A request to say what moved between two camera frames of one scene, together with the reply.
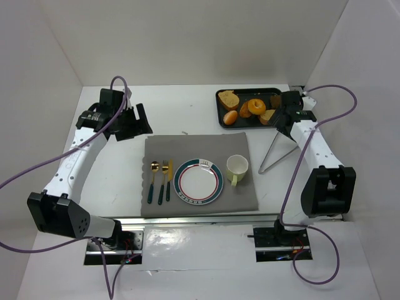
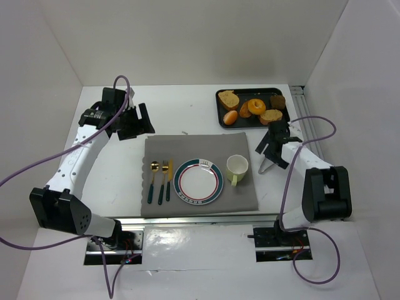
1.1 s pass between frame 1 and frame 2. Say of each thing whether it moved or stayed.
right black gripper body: moved
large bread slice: stayed
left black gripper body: stayed
